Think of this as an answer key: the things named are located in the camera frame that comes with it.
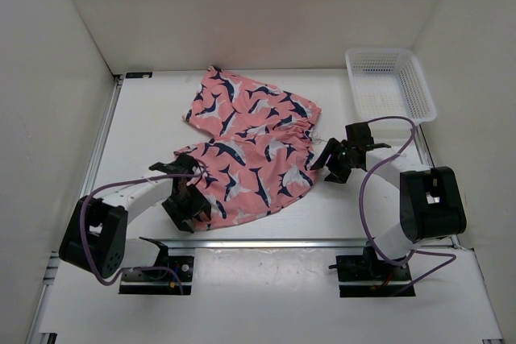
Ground pink shark print shorts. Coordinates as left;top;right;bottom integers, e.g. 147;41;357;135
174;66;322;231

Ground white plastic mesh basket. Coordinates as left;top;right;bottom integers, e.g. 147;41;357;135
345;48;437;124

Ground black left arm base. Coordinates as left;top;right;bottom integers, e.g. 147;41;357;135
119;249;195;296

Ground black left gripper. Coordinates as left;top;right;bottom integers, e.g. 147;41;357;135
161;183;211;233

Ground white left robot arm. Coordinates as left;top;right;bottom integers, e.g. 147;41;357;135
58;153;211;286

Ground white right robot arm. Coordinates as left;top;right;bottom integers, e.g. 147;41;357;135
310;116;467;280

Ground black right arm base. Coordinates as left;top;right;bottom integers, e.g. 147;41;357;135
328;255;416;298

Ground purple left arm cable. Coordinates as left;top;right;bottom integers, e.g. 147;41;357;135
80;164;209;295

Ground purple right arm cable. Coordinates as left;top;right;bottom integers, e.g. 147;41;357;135
360;116;459;296

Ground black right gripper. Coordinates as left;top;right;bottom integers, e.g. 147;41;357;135
310;138;354;184

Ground black label sticker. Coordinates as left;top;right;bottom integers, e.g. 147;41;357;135
125;72;153;79

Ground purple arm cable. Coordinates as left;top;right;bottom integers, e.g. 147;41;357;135
360;116;459;296
80;164;209;295

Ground aluminium table frame rail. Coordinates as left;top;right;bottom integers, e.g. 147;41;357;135
29;70;504;343

